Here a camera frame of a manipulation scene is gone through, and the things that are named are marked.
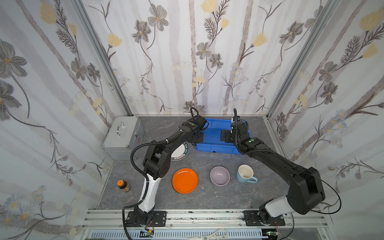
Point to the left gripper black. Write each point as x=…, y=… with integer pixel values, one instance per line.
x=201, y=132

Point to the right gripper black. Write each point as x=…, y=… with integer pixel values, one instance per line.
x=228, y=135

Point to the blue plastic bin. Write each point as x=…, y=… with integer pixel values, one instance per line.
x=212, y=138

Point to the green rimmed white plate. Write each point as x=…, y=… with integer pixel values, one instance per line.
x=180, y=153

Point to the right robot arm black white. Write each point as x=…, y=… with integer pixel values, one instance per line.
x=306, y=189

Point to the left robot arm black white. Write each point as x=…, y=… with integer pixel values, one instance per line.
x=157, y=163

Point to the purple bowl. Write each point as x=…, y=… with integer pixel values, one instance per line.
x=220, y=176

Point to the light blue mug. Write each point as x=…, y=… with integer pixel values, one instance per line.
x=245, y=174

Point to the orange plate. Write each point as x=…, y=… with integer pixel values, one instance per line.
x=185, y=181

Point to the grey metal first aid case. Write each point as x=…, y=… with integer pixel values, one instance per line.
x=125, y=134

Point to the small bottle orange cap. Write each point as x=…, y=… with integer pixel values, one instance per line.
x=124, y=186

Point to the white scissors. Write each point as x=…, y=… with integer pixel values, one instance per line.
x=216, y=235

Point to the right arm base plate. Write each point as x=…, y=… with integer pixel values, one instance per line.
x=250, y=218

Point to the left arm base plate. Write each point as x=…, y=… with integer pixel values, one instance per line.
x=158, y=220

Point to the aluminium rail frame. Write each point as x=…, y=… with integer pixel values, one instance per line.
x=184, y=224

